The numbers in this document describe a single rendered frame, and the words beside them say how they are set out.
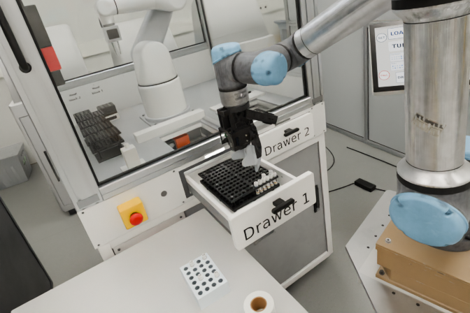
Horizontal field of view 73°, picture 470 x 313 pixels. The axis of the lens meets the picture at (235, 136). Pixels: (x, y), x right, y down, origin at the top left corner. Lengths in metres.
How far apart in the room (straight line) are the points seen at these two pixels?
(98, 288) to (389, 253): 0.77
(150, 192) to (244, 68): 0.55
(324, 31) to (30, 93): 0.72
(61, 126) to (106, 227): 0.35
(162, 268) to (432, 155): 0.76
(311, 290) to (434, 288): 1.06
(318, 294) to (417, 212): 1.25
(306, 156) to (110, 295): 0.92
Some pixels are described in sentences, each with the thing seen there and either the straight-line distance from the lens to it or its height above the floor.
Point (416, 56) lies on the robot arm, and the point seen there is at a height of 1.31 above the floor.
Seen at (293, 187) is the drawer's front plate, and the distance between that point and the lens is 0.92.
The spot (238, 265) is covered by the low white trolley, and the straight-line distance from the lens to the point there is 0.95.
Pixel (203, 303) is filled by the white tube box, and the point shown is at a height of 0.78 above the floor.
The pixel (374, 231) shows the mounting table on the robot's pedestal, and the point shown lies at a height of 0.76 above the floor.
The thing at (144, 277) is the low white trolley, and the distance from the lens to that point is 1.02.
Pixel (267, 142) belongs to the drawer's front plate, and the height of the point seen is 0.89.
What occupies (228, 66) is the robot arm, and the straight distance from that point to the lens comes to 0.77.
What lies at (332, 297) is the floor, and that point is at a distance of 1.82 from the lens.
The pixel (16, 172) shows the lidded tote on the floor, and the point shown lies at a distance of 4.07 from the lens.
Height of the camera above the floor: 1.45
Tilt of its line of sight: 25 degrees down
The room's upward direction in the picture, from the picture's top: 12 degrees counter-clockwise
